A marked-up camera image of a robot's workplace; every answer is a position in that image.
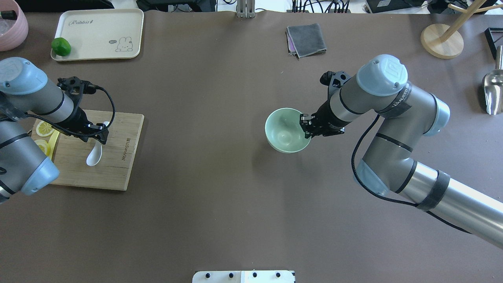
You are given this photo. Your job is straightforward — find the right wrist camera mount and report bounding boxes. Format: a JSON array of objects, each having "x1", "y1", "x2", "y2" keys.
[{"x1": 319, "y1": 70, "x2": 352, "y2": 100}]

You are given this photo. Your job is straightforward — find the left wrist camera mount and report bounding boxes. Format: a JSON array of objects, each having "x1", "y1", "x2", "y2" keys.
[{"x1": 56, "y1": 76, "x2": 98, "y2": 107}]

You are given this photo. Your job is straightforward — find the yellow plastic knife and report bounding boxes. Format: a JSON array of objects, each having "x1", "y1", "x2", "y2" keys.
[{"x1": 48, "y1": 130, "x2": 60, "y2": 160}]

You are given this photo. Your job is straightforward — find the metal scoop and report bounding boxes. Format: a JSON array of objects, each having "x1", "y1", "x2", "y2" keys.
[{"x1": 483, "y1": 46, "x2": 503, "y2": 115}]

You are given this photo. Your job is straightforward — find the wooden mug tree stand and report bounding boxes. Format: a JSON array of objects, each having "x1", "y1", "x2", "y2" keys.
[{"x1": 420, "y1": 0, "x2": 503, "y2": 59}]

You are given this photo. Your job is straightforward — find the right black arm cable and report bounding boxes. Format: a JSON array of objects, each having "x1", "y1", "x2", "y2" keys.
[{"x1": 351, "y1": 113, "x2": 472, "y2": 235}]

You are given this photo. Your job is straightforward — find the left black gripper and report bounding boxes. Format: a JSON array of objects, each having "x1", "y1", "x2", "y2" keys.
[{"x1": 63, "y1": 107, "x2": 108, "y2": 145}]

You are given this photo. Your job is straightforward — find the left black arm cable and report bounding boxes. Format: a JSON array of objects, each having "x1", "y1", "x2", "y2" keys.
[{"x1": 24, "y1": 85, "x2": 116, "y2": 139}]

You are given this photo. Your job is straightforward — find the light green bowl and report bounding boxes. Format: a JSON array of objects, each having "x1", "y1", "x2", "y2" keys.
[{"x1": 264, "y1": 108, "x2": 311, "y2": 153}]

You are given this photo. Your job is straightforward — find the grey folded cloth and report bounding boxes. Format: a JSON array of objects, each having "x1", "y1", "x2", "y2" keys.
[{"x1": 286, "y1": 23, "x2": 327, "y2": 59}]

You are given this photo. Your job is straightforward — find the upper lemon slice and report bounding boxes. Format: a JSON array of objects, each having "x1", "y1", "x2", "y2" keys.
[{"x1": 35, "y1": 121, "x2": 55, "y2": 137}]

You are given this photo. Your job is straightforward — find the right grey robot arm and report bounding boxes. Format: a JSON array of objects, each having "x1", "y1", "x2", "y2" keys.
[{"x1": 299, "y1": 54, "x2": 503, "y2": 248}]

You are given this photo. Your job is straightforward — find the bamboo cutting board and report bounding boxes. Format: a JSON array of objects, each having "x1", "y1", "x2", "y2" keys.
[{"x1": 51, "y1": 112, "x2": 144, "y2": 191}]

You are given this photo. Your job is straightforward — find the green pepper toy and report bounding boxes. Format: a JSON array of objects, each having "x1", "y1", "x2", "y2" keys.
[{"x1": 51, "y1": 37, "x2": 72, "y2": 56}]

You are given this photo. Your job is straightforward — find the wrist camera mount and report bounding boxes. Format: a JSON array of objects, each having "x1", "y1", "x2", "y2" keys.
[
  {"x1": 56, "y1": 76, "x2": 98, "y2": 107},
  {"x1": 319, "y1": 70, "x2": 352, "y2": 100}
]

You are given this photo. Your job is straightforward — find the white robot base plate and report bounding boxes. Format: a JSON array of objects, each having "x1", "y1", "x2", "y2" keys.
[{"x1": 192, "y1": 269, "x2": 296, "y2": 283}]

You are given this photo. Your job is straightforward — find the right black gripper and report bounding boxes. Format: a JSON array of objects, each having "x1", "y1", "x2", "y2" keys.
[{"x1": 299, "y1": 101, "x2": 346, "y2": 139}]

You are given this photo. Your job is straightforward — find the black frame object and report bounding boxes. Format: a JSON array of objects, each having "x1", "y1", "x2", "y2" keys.
[{"x1": 484, "y1": 27, "x2": 503, "y2": 60}]

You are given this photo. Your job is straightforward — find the white ceramic spoon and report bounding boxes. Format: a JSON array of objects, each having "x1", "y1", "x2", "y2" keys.
[{"x1": 86, "y1": 141, "x2": 103, "y2": 167}]

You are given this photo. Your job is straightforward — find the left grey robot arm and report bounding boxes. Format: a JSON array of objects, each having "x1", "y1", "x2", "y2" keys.
[{"x1": 0, "y1": 57, "x2": 108, "y2": 202}]

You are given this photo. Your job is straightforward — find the lower lemon slice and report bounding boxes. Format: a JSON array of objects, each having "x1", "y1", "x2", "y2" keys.
[{"x1": 34, "y1": 139, "x2": 52, "y2": 158}]

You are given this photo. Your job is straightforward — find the pink ribbed bowl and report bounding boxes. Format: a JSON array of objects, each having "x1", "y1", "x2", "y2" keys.
[{"x1": 0, "y1": 0, "x2": 28, "y2": 52}]

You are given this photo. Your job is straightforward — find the lemon slice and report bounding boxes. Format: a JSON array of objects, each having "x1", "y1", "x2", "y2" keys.
[
  {"x1": 34, "y1": 139, "x2": 52, "y2": 158},
  {"x1": 35, "y1": 121, "x2": 55, "y2": 137}
]

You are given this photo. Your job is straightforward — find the cream rabbit tray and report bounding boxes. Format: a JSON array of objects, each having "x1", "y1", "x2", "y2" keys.
[{"x1": 51, "y1": 8, "x2": 144, "y2": 62}]

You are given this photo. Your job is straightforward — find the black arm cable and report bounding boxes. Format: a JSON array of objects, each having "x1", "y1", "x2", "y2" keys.
[
  {"x1": 24, "y1": 85, "x2": 116, "y2": 139},
  {"x1": 351, "y1": 113, "x2": 472, "y2": 235}
]

